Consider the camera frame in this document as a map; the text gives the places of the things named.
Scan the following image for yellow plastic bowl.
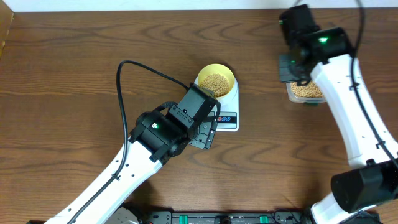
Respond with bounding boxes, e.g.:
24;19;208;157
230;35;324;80
195;63;235;90

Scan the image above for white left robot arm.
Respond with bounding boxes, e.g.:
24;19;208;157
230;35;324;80
48;84;220;223

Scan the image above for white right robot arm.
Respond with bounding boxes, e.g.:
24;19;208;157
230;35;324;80
279;3;397;223

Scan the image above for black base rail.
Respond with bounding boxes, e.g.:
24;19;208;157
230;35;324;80
124;203;382;224

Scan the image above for white digital kitchen scale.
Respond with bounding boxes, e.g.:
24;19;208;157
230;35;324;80
193;75;240;133

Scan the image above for clear plastic soybean container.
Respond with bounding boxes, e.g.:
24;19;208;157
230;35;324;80
286;82;326;104

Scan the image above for soybeans in bowl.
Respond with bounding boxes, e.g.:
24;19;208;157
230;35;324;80
200;73;229;97

